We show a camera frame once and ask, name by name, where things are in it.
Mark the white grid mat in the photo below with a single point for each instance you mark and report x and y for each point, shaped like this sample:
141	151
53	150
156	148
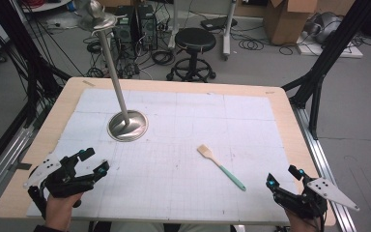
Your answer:
174	180

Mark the silver metal pole stand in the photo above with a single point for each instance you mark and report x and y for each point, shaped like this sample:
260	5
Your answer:
116	80

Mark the person's left hand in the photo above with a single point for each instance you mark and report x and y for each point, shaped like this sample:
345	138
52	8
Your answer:
61	211

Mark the aluminium rail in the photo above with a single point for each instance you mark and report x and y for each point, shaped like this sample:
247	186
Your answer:
322	161
3	161

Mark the black tape piece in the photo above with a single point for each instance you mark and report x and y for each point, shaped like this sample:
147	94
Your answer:
23	166

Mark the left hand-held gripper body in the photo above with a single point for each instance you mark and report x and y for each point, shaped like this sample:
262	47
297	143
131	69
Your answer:
61	185

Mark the person's right hand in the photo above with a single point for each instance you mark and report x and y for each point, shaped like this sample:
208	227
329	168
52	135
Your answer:
302	224

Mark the black round stool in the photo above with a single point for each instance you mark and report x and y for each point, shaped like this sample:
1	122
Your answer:
194	40

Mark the black computer tower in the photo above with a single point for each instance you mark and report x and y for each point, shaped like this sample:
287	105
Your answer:
148	25
125	29

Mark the black flat bag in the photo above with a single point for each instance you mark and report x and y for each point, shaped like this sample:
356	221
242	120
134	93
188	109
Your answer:
217	23

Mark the black frame post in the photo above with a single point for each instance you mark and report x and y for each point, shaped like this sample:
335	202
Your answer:
22	58
331	54

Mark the white flat board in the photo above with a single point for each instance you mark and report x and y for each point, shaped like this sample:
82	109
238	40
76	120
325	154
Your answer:
348	51

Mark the silver round machine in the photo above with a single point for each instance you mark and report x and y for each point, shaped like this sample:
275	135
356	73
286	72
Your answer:
325	27

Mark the large open cardboard box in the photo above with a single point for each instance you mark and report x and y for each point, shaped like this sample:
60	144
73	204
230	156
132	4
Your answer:
286	22

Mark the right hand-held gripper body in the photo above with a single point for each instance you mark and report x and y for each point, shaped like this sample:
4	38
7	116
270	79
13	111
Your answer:
331	193

